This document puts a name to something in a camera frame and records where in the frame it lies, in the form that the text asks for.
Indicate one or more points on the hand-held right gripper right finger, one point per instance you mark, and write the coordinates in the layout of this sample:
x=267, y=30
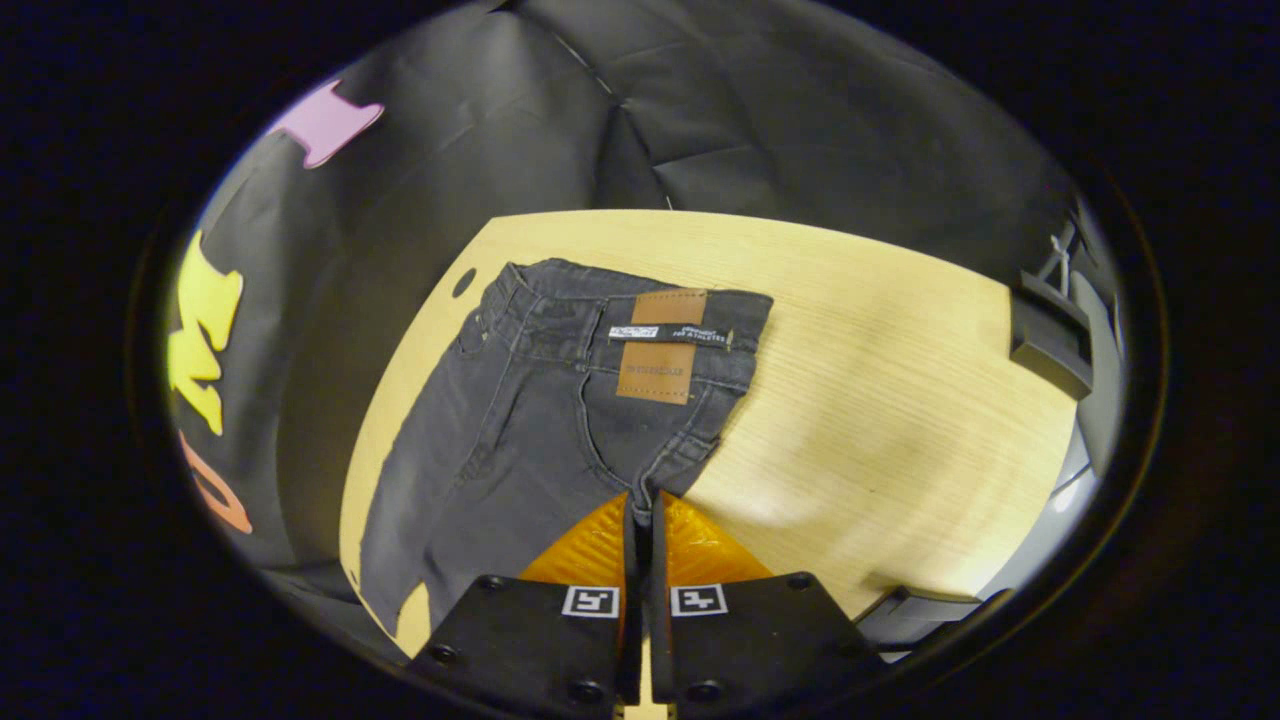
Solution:
x=658, y=620

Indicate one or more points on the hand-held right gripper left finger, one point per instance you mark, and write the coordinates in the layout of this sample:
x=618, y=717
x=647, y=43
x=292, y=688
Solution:
x=632, y=600

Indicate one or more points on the dark grey jeans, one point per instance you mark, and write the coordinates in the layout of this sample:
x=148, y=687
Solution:
x=520, y=430

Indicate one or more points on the black backdrop cloth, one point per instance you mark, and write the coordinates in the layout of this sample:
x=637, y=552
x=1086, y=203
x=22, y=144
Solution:
x=750, y=120

